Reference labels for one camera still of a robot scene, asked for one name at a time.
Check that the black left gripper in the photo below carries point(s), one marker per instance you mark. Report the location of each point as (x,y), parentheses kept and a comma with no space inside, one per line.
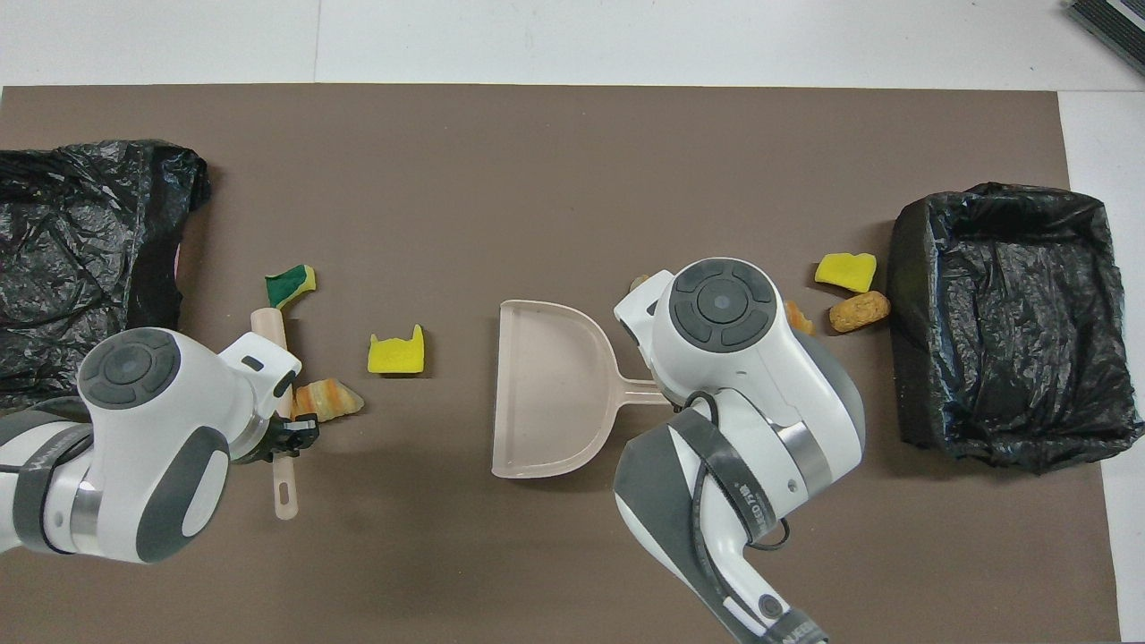
(264,445)

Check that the pale bread chunk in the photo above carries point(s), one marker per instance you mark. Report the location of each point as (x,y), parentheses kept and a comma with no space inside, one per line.
(331,398)

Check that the beige hand brush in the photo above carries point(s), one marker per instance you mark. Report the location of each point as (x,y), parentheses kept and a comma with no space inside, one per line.
(284,492)

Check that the notched yellow sponge piece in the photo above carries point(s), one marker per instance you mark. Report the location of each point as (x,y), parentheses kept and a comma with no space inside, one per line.
(395,358)

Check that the green and yellow sponge piece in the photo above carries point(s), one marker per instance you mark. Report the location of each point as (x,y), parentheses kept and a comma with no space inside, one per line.
(286,286)

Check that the beige plastic dustpan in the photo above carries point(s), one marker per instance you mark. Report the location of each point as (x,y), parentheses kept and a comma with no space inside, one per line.
(555,385)

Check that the plain yellow sponge piece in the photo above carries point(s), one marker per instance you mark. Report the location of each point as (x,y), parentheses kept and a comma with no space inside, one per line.
(845,271)

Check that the brown potato piece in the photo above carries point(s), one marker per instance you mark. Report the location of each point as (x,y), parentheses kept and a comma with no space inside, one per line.
(859,311)

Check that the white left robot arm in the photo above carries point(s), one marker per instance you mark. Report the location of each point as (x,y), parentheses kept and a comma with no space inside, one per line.
(161,429)

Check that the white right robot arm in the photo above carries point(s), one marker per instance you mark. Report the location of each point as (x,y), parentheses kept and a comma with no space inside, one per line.
(760,402)

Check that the black bag-lined bin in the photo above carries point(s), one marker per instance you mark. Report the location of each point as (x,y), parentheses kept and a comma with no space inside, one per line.
(1011,340)
(72,268)

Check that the brown table mat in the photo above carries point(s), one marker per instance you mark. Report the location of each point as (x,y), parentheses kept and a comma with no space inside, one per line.
(537,179)

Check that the dark grey ribbed device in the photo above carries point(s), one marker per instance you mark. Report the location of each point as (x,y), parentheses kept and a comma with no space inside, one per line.
(1114,27)

